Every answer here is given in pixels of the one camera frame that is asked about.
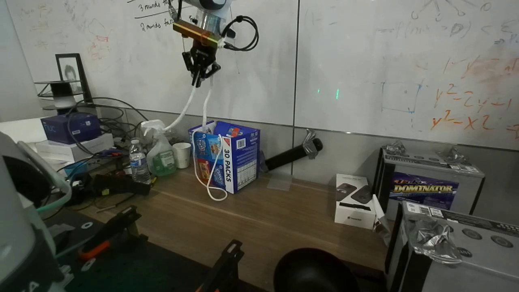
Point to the large white whiteboard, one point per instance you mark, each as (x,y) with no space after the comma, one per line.
(378,55)

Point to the white phone box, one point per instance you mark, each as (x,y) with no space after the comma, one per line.
(351,205)

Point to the grey battery Dominator label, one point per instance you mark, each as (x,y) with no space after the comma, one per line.
(427,184)

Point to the black picture frame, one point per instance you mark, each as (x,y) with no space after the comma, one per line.
(73,76)

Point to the black perforated breadboard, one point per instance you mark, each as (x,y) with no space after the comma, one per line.
(151,270)

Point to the black round bowl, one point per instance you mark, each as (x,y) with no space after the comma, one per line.
(313,270)

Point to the crumpled silver foil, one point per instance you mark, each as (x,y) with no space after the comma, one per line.
(435,241)

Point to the white paper cup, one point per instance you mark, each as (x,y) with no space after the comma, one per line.
(182,157)

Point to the white paper sheet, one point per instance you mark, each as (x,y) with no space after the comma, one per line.
(281,183)

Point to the clear water bottle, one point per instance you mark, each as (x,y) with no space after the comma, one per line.
(138,165)

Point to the plain grey battery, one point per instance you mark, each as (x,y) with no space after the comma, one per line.
(476,261)

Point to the black tube mount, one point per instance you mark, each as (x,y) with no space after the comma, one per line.
(289,157)

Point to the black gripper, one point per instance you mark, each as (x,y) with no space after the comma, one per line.
(202,51)

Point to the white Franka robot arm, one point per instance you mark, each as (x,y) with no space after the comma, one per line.
(17,254)

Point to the blue cardboard snack box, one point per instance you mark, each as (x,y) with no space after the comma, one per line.
(240,157)

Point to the dark blue storage box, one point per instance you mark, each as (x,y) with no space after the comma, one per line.
(70,129)

